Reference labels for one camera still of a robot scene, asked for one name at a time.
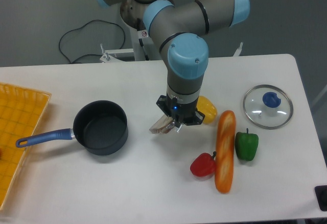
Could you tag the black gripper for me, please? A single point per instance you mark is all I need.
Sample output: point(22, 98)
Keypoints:
point(186, 114)

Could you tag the toast slice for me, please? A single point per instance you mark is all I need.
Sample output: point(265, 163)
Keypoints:
point(163, 126)

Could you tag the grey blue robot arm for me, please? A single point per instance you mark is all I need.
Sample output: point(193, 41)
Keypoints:
point(177, 33)

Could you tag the yellow bell pepper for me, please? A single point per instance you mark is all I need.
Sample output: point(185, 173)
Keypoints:
point(205, 106)

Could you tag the red bell pepper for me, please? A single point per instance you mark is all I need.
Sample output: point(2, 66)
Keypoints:
point(203, 165)

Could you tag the orange baguette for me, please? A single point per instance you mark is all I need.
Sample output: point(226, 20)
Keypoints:
point(225, 141)

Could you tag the green bell pepper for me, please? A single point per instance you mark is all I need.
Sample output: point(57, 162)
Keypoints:
point(246, 145)

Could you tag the glass lid blue knob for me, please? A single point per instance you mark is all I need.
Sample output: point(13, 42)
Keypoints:
point(267, 107)

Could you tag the black device at table edge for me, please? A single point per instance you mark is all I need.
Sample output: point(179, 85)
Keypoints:
point(321, 195)

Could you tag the yellow woven basket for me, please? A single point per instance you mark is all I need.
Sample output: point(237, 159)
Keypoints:
point(21, 111)

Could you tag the dark pot blue handle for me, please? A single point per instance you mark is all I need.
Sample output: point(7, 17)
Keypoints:
point(100, 127)

